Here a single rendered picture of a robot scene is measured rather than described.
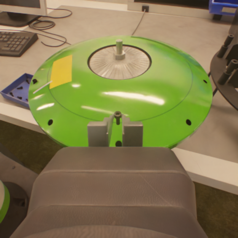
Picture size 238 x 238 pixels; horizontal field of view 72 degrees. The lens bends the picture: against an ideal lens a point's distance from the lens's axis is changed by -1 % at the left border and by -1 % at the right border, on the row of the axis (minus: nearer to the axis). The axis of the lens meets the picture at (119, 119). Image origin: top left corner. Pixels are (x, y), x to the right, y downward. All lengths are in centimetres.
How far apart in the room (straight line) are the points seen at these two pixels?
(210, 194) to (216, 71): 106
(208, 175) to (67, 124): 29
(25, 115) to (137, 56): 33
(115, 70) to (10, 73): 47
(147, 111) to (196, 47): 57
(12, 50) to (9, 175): 45
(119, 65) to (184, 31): 63
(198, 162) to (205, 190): 103
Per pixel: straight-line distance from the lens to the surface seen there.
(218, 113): 50
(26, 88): 58
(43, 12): 92
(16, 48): 77
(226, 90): 45
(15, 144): 171
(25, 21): 103
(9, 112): 53
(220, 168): 41
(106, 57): 29
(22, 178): 54
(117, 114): 16
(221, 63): 53
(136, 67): 27
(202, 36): 86
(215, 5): 97
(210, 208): 140
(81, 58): 30
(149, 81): 25
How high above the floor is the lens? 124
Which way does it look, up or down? 51 degrees down
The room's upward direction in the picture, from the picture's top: 1 degrees counter-clockwise
